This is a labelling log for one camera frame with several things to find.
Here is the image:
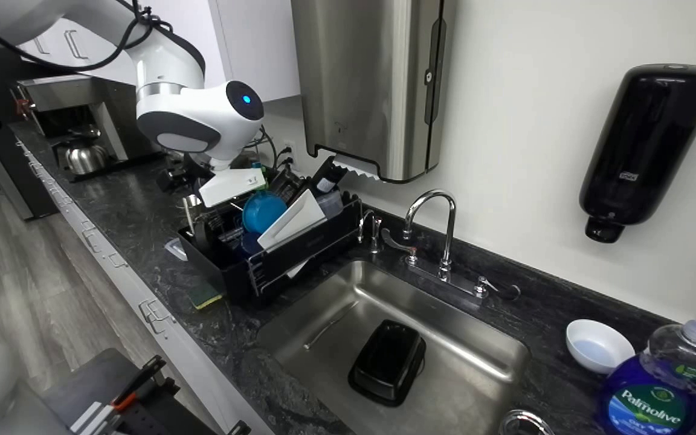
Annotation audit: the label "blue dish soap bottle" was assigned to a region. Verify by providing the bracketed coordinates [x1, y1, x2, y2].
[599, 317, 696, 435]

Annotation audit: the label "black wall soap dispenser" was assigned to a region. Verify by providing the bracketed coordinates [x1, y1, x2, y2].
[577, 63, 696, 243]

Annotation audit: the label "clear drinking glass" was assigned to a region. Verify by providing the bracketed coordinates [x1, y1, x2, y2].
[499, 405, 559, 435]

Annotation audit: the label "steel coffee carafe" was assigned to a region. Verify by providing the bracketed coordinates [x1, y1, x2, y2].
[51, 132, 113, 179]

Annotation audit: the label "dark robot base table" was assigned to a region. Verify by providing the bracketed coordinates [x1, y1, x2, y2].
[41, 345, 216, 435]

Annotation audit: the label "stainless steel sink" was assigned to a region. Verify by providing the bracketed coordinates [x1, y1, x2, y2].
[260, 257, 530, 435]

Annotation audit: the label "green and yellow sponge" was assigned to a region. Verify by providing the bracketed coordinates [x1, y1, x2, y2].
[177, 268, 227, 313]

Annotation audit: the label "stainless paper towel dispenser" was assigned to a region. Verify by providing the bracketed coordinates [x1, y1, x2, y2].
[287, 0, 458, 184]

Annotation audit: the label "small white bowl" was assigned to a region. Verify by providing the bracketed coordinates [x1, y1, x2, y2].
[563, 317, 639, 376]

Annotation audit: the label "black dish rack with wire frame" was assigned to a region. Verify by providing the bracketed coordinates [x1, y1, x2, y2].
[177, 155, 366, 306]

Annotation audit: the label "grey drip coffee maker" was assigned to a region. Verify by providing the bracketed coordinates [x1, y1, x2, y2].
[15, 72, 158, 165]

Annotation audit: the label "red handled hand tool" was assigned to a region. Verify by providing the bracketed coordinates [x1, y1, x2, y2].
[67, 353, 185, 435]

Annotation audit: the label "chrome sink faucet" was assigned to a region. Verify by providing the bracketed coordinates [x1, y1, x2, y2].
[355, 188, 524, 304]

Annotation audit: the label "white lower cabinets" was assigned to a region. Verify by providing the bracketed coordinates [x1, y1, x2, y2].
[15, 137, 276, 435]

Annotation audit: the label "black plastic food container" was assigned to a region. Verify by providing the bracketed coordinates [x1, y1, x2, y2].
[347, 320, 429, 408]

